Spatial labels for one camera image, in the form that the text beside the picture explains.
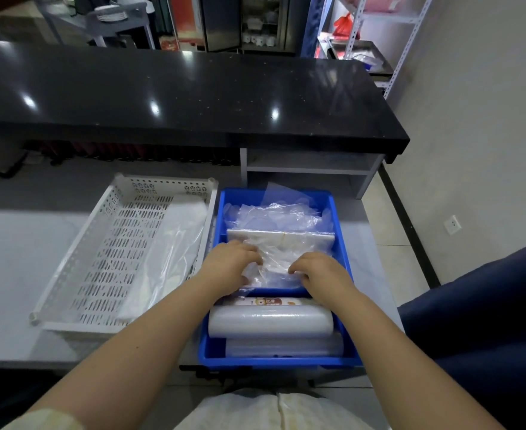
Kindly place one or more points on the person's right hand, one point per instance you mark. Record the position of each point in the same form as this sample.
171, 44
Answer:
323, 275

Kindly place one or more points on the person's left hand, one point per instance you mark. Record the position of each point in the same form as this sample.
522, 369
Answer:
225, 266

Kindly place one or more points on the person's left fingers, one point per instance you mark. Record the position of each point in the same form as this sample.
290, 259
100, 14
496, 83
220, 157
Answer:
247, 253

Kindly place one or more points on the person's right fingers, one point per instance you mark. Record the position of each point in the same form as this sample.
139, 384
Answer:
303, 264

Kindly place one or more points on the clear plastic bag pack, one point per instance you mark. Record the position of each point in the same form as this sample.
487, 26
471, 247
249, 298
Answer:
280, 255

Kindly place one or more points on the person's right forearm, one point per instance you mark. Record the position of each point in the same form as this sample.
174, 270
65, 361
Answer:
401, 367

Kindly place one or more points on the person's left forearm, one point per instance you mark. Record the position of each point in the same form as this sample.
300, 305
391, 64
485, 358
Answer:
124, 358

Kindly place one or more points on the blue plastic bin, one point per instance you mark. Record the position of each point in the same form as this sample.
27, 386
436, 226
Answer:
280, 282

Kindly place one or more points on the pile of clear plastic gloves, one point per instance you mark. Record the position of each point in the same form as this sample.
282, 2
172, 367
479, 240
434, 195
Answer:
278, 212

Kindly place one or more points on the roll with orange label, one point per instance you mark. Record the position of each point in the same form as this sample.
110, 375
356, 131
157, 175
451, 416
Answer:
263, 301

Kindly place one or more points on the clear plastic wrap roll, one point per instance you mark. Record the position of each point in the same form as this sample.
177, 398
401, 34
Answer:
269, 321
285, 347

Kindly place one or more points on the white plastic bag sheet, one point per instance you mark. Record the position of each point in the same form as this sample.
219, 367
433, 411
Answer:
166, 259

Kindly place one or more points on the grey open shelf cubby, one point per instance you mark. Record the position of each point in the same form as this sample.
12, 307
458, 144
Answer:
312, 170

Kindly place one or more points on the white perforated plastic basket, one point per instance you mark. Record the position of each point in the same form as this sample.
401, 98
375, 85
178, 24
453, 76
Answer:
124, 255

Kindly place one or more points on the person's white apron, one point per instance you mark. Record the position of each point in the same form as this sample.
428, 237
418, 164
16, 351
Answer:
274, 411

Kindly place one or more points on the black raised counter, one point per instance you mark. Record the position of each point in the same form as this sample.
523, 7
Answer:
177, 93

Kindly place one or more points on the blue fabric chair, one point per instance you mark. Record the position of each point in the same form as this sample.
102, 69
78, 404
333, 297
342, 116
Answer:
487, 326

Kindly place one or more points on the metal tray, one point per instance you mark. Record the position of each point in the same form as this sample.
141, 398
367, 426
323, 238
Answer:
359, 55

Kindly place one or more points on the glass door cabinet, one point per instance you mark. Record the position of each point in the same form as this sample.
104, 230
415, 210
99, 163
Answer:
249, 22

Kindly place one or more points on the white metal shelving rack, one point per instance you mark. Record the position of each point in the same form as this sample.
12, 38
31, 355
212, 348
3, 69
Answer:
379, 35

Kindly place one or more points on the red plastic bag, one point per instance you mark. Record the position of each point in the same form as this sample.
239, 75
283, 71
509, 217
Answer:
344, 26

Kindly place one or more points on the person's pale sleeve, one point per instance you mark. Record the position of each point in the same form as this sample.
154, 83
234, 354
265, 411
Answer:
45, 420

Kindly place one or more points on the stack of white plates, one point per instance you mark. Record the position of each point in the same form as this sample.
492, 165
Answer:
110, 13

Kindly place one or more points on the grey table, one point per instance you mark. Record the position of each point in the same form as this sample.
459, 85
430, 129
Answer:
97, 17

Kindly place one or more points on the white wall socket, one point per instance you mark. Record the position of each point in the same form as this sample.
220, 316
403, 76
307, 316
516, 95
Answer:
452, 225

